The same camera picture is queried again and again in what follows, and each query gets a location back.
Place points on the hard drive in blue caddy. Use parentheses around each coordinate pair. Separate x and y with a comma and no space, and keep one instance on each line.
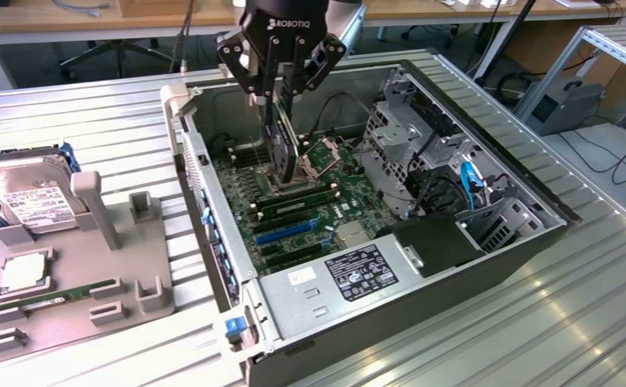
(70,157)

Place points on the blue slot clip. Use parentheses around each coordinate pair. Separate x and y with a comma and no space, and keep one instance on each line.
(229,272)
(204,215)

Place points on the grey parts rack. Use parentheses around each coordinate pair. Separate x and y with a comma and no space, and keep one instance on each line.
(76,282)

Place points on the black RAM slot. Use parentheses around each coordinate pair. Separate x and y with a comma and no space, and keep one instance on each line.
(246,150)
(249,160)

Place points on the black side panel latch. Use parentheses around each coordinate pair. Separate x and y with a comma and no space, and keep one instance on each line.
(203,160)

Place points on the black stand pole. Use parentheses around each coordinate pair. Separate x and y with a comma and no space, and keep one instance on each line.
(506,40)

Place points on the blue case latch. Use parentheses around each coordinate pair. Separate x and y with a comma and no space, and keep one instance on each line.
(234,326)

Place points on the green RAM stick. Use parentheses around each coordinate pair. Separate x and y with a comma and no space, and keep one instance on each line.
(50,298)

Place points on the blue expansion slot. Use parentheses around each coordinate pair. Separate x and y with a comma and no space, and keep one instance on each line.
(286,234)

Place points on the aluminium profile frame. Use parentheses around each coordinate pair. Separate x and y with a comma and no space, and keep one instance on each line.
(615,44)

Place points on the grey power supply unit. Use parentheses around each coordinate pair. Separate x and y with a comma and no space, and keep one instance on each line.
(302,306)

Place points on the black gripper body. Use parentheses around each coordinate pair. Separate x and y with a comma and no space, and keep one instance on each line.
(286,18)

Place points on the metal socket cover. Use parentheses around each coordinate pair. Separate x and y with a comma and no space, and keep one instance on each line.
(321,155)

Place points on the open black PC case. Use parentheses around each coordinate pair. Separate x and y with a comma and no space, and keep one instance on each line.
(453,310)

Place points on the wooden desk white legs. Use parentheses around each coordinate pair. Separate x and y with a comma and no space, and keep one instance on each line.
(453,14)
(50,20)

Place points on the silver disk bay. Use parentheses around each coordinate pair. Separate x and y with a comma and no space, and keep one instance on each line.
(506,225)

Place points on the black air shroud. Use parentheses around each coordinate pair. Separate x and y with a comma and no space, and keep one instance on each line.
(432,242)

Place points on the silver drive cage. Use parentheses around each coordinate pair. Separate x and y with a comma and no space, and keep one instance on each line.
(394,133)

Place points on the green motherboard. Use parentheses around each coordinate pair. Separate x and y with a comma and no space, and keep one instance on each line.
(345,201)

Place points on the CPU socket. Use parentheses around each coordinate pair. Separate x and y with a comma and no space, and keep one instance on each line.
(310,181)

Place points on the black expansion slot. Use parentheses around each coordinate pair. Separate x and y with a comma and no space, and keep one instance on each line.
(281,223)
(297,260)
(291,250)

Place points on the thin locking lever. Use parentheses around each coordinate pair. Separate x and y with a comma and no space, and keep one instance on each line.
(258,155)

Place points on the silver hard disk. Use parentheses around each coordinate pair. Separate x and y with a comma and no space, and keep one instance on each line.
(28,193)

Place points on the silver chipset heatsink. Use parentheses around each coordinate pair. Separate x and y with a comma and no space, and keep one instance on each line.
(353,234)

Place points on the silver CPU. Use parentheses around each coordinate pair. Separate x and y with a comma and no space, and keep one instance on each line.
(23,272)

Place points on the graphics card with metal bracket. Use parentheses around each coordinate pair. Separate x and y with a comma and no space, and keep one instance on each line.
(283,149)

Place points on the black office chair base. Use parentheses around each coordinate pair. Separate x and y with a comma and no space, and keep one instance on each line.
(119,52)
(416,32)

